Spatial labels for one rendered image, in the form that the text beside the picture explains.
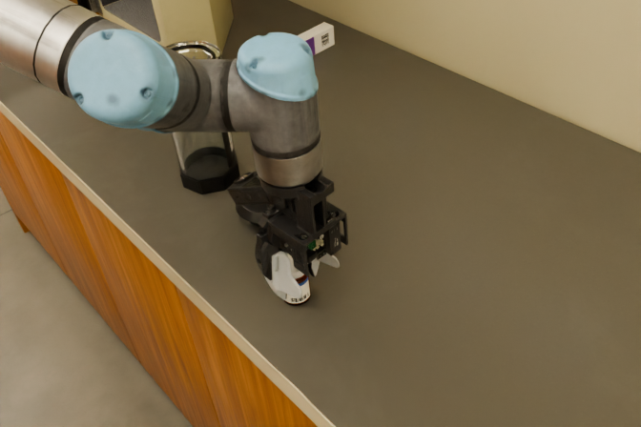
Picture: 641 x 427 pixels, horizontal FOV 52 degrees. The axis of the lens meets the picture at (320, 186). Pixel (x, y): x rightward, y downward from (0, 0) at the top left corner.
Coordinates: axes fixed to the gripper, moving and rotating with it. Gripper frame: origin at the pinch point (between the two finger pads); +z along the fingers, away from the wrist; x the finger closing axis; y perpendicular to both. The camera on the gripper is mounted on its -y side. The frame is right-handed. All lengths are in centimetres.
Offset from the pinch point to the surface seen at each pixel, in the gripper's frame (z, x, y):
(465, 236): 3.7, 24.3, 10.4
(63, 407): 98, -25, -83
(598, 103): 0, 63, 10
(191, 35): -4, 28, -61
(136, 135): 4, 6, -50
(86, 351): 98, -11, -96
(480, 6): -10, 64, -16
